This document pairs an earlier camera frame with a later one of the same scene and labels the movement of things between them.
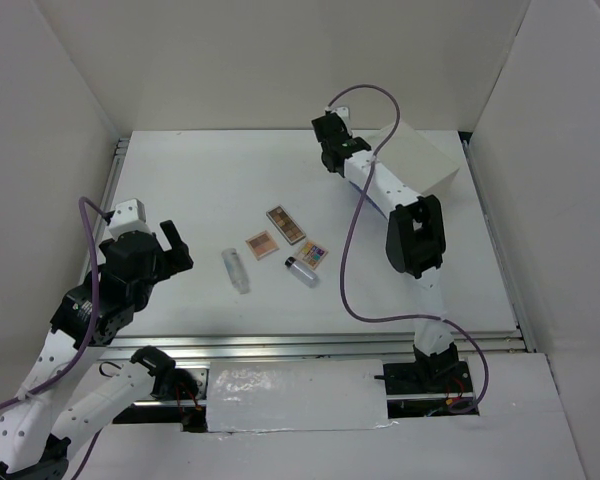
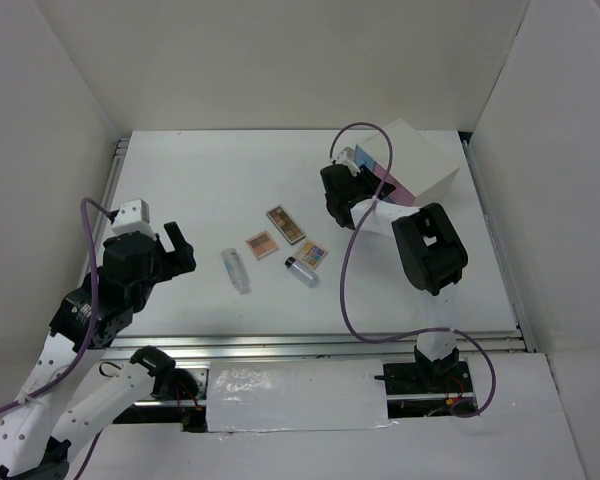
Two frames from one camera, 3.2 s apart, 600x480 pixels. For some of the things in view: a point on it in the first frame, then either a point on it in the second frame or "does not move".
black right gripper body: [324, 159] -> [366, 182]
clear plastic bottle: [236, 270] does not move
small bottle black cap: [301, 271] does not move
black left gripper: [179, 259] does not move
